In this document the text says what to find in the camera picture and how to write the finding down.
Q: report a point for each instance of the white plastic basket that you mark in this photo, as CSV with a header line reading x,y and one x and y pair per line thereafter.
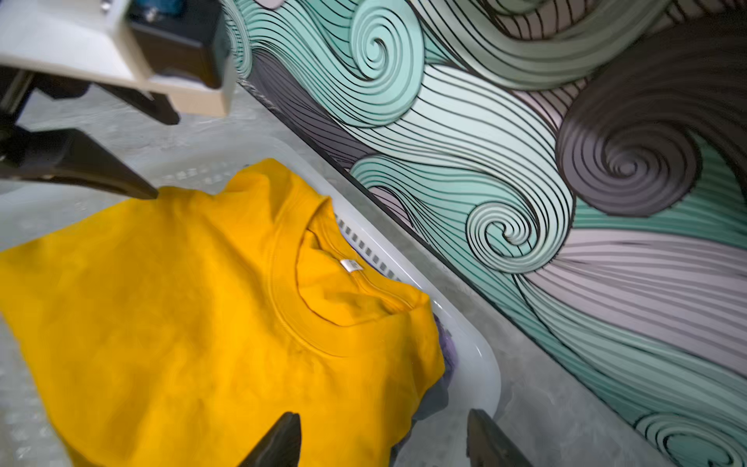
x,y
30,210

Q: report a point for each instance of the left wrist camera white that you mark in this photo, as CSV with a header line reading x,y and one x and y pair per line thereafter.
x,y
80,40

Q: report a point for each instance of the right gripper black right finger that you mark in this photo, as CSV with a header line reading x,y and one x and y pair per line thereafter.
x,y
489,446

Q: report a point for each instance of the yellow t-shirt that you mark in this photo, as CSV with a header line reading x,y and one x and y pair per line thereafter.
x,y
176,331

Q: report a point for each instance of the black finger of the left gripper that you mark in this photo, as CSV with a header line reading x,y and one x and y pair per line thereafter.
x,y
153,105
68,157

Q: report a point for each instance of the grey-blue t-shirt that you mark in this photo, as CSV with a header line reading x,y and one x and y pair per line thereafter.
x,y
435,399

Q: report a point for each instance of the purple Persist t-shirt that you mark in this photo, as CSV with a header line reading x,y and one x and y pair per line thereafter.
x,y
449,351

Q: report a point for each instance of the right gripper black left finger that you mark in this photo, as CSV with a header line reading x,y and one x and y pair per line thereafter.
x,y
280,447

